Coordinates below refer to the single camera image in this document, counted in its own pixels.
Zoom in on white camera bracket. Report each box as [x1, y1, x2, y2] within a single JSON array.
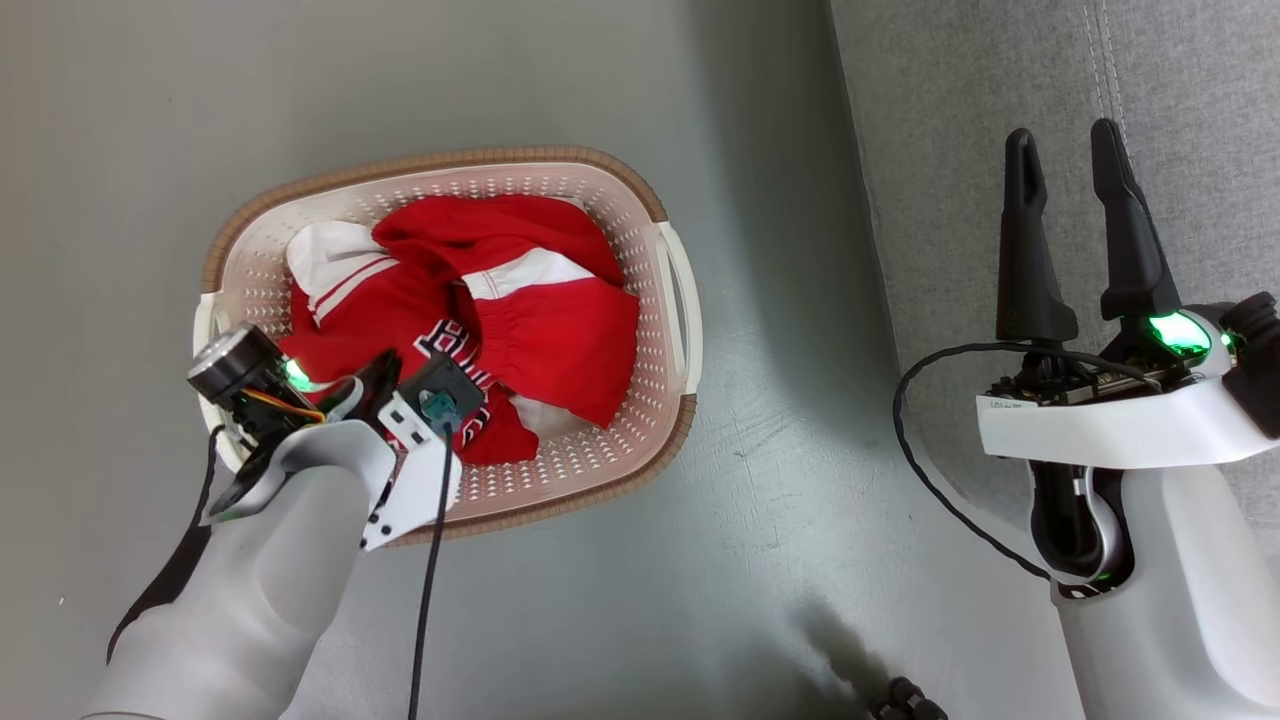
[[977, 375, 1257, 471], [360, 393, 464, 553]]

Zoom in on white left camera bracket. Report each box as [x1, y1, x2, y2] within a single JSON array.
[[360, 393, 464, 553]]

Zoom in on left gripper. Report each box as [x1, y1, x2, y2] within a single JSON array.
[[187, 323, 404, 523]]

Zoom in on white right camera bracket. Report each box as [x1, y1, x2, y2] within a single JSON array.
[[977, 375, 1257, 471]]

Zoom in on red basketball shorts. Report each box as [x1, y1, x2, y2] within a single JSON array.
[[372, 195, 641, 429]]

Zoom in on grey fabric sofa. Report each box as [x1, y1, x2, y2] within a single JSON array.
[[828, 0, 1280, 566]]

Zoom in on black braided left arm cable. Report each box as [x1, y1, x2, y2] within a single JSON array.
[[105, 428, 221, 663]]

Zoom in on white plastic laundry basket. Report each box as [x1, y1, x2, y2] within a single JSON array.
[[193, 145, 704, 547]]

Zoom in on red numbered basketball jersey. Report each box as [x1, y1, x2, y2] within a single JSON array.
[[278, 222, 593, 468]]

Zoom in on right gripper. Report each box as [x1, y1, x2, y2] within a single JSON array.
[[988, 118, 1235, 407]]

